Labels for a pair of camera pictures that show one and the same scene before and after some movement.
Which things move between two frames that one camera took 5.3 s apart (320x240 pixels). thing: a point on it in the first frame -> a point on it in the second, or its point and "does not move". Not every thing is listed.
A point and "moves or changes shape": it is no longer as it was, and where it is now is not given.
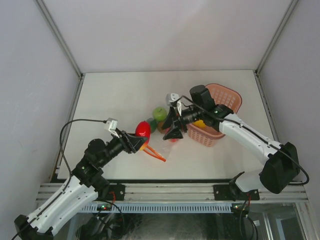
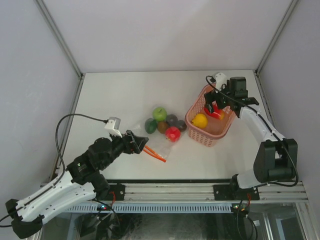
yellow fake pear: (199, 123) does not move
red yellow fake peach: (143, 129) moves or changes shape
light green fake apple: (160, 114) does not move
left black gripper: (130, 142) does not move
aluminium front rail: (186, 192) does not move
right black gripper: (173, 120) -> (212, 96)
